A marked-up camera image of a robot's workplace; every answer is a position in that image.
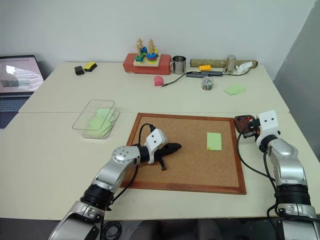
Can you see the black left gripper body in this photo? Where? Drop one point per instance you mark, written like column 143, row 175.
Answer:
column 163, row 150

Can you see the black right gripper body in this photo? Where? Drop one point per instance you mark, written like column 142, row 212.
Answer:
column 255, row 126

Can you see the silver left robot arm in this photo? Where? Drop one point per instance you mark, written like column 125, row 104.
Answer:
column 113, row 170

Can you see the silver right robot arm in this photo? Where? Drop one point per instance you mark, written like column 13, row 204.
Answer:
column 287, row 172

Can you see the dark brown tray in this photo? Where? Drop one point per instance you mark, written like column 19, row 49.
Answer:
column 240, row 125

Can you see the green sticky note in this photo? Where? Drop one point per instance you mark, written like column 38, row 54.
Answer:
column 214, row 141
column 232, row 89
column 241, row 91

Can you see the clear jar of pushpins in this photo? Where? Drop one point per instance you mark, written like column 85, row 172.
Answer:
column 207, row 84

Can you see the red cardboard box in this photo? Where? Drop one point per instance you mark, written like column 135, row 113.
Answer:
column 165, row 65

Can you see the clear plastic box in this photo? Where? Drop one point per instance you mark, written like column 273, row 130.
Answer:
column 85, row 125

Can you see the wood-framed cork board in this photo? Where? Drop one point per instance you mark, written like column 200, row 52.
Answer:
column 190, row 165

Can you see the white crumpled cloth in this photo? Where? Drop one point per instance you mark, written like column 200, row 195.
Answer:
column 243, row 67

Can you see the shiny steel canister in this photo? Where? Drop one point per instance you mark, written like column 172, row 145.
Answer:
column 230, row 64

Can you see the brown cardboard tube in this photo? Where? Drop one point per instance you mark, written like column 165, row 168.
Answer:
column 215, row 62

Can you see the pink rounded block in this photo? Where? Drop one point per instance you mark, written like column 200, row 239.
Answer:
column 158, row 81

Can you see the grey USB hub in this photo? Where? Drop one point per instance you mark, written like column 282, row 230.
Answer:
column 200, row 74

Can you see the yellow toy brick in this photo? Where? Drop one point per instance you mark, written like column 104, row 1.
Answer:
column 205, row 68

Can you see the pile of green notes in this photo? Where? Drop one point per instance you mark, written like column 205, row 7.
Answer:
column 100, row 122

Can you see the steel mug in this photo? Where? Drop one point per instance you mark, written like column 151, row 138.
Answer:
column 179, row 65

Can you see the wooden colourful stacking toy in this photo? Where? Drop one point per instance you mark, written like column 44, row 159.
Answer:
column 146, row 56

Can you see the yellow and black eraser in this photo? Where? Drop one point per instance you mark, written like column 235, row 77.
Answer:
column 90, row 66

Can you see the black power adapter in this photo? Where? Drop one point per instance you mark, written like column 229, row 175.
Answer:
column 79, row 70

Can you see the grey laptop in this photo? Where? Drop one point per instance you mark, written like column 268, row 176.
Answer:
column 17, row 82

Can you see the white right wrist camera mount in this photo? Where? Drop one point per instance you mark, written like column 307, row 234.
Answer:
column 268, row 123

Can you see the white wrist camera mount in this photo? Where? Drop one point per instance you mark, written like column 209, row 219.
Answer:
column 268, row 123
column 155, row 140

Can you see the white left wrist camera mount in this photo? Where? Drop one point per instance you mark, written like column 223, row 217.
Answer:
column 155, row 140

